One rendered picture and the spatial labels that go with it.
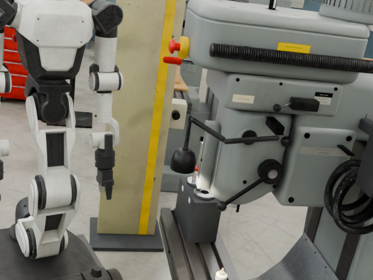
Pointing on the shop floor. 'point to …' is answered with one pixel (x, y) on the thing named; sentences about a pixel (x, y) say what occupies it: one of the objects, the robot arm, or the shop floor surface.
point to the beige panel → (139, 126)
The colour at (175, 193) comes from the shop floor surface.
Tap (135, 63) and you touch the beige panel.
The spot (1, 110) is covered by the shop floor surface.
